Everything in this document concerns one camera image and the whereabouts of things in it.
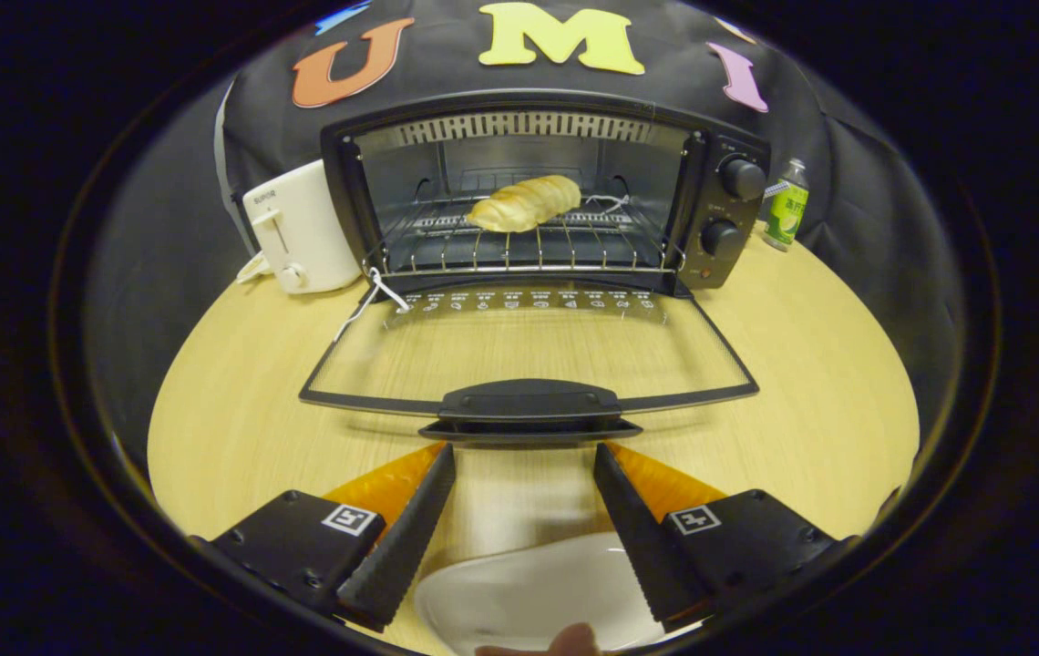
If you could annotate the white pop-up toaster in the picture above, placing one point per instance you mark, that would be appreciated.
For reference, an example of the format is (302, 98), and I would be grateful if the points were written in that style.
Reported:
(310, 228)

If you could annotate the golden bread roll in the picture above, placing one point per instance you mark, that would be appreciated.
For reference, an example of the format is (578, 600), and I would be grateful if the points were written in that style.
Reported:
(524, 202)

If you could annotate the white square plate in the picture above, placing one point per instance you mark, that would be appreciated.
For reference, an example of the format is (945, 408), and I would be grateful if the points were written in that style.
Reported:
(529, 592)

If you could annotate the green label drink bottle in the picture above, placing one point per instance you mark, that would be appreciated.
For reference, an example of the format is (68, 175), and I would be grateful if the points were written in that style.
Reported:
(788, 219)

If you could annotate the black backdrop cloth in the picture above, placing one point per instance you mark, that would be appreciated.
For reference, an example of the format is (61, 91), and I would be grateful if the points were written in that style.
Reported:
(848, 182)

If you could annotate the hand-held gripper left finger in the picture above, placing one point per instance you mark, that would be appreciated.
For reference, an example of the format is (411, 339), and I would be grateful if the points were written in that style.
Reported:
(401, 556)

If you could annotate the black toaster oven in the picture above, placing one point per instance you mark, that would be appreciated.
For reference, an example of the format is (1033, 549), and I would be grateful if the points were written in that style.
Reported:
(725, 208)

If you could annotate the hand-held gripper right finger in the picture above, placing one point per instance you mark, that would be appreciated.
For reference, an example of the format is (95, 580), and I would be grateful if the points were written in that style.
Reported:
(647, 547)

